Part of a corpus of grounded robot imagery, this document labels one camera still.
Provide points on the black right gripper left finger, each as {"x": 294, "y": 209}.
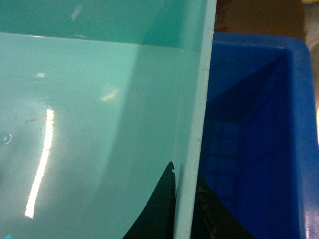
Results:
{"x": 156, "y": 220}

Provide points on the large blue plastic bin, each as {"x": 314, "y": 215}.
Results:
{"x": 259, "y": 151}

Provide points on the brown cardboard box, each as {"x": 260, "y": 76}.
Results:
{"x": 271, "y": 17}

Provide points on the turquoise plastic tray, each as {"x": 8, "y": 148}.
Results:
{"x": 97, "y": 97}

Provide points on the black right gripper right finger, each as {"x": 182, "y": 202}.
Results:
{"x": 211, "y": 219}

